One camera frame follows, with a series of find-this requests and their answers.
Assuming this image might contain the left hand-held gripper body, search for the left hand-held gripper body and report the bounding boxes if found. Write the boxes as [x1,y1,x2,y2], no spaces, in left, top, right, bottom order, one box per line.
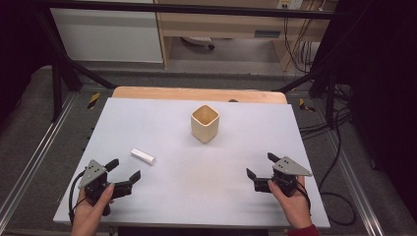
[78,159,116,216]

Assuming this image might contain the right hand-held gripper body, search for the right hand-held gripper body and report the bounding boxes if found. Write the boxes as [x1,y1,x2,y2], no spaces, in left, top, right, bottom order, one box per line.
[271,155,314,198]

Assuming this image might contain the white cylindrical tube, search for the white cylindrical tube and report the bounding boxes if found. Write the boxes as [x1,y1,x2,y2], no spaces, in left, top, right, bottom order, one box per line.
[130,147,157,166]

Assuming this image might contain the beige square cup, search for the beige square cup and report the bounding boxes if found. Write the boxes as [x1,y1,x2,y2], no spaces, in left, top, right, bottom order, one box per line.
[190,104,221,145]

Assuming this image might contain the person's right hand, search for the person's right hand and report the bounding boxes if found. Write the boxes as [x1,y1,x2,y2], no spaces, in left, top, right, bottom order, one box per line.
[268,176,313,230]

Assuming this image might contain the person's left hand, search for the person's left hand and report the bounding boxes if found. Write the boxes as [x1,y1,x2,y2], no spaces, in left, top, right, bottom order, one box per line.
[71,183,116,236]

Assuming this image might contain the yellow black striped tape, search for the yellow black striped tape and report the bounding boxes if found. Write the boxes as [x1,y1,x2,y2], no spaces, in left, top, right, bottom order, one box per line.
[298,97,317,114]
[87,91,101,110]

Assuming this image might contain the wooden table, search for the wooden table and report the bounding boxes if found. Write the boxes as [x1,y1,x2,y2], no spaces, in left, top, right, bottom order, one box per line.
[111,86,288,105]

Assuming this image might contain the black curtain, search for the black curtain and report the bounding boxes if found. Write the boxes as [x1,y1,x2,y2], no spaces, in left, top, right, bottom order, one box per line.
[314,0,417,224]
[0,0,55,132]

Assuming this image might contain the white cabinet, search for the white cabinet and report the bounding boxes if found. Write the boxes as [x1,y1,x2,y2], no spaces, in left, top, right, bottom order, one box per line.
[49,0,164,64]

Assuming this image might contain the white chair base with caster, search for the white chair base with caster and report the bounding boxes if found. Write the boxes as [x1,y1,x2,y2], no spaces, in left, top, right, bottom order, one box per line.
[181,35,216,51]

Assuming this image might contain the light wooden desk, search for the light wooden desk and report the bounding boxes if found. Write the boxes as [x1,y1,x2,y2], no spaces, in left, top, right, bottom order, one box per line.
[152,0,339,72]

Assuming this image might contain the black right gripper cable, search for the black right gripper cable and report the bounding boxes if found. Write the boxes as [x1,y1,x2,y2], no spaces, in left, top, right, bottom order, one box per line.
[295,179,313,212]

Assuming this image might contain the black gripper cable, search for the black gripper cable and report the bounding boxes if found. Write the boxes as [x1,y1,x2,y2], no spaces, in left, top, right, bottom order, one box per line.
[295,179,313,212]
[68,170,87,227]

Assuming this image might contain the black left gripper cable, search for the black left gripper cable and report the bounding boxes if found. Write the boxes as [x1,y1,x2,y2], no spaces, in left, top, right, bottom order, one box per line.
[68,170,87,227]

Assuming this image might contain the aluminium floor rail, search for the aluminium floor rail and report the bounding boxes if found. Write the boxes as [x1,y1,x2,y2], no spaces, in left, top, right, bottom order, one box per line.
[0,92,79,225]
[327,129,386,236]

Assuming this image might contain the black floor cables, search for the black floor cables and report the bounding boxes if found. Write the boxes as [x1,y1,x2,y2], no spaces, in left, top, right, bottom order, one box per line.
[298,82,358,227]

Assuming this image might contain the hanging cables under desk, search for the hanging cables under desk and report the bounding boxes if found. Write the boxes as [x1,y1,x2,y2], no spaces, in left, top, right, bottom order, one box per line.
[282,15,314,75]

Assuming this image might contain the white wall power socket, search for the white wall power socket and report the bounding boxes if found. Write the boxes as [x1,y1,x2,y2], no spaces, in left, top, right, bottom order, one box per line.
[275,0,305,11]

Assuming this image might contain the black metal frame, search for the black metal frame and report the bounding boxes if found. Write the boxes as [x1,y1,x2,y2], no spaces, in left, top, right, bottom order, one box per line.
[32,0,358,124]

